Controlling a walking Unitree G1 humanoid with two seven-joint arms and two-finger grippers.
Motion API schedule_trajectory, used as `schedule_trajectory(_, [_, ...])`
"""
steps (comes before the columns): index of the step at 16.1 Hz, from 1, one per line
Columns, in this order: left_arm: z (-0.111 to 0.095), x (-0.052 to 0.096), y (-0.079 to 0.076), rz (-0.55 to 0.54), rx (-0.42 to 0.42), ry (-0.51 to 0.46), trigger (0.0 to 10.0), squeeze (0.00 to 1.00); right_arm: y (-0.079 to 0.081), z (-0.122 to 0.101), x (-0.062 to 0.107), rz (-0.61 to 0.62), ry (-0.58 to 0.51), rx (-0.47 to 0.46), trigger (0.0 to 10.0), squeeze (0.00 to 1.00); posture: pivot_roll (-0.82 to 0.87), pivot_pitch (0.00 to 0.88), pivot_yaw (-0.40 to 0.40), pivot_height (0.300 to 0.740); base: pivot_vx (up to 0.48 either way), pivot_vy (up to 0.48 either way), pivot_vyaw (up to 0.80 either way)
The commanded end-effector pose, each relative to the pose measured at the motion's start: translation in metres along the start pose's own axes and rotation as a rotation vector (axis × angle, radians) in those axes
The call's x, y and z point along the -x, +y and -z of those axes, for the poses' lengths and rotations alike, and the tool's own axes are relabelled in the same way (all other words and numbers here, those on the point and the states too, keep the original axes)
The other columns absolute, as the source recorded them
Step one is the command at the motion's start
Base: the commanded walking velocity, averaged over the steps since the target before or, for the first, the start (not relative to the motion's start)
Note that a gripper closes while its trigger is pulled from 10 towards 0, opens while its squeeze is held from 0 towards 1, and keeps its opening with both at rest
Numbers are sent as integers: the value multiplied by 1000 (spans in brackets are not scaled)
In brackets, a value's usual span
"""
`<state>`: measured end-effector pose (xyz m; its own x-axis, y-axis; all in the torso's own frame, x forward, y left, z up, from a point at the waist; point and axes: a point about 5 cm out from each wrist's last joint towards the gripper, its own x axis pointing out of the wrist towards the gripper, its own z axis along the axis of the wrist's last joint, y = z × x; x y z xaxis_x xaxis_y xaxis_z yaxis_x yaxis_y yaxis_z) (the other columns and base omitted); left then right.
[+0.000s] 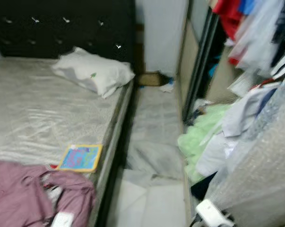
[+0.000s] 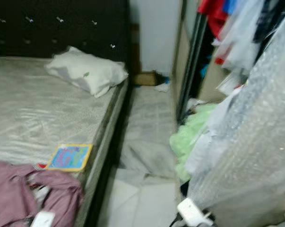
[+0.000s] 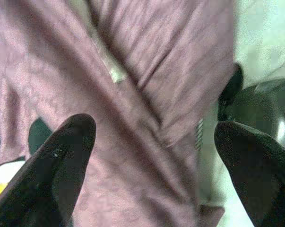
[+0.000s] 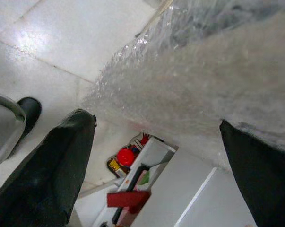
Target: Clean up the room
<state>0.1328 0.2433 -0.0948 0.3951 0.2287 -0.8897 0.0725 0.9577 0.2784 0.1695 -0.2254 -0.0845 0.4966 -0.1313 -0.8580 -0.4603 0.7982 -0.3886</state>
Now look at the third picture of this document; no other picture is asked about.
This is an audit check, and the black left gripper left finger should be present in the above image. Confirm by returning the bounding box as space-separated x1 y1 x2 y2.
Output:
0 113 97 227

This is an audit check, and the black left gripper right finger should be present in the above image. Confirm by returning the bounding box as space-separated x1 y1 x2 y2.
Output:
214 121 285 227

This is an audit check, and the pink cartoon mouse blanket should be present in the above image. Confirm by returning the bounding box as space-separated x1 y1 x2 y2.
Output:
0 0 236 227

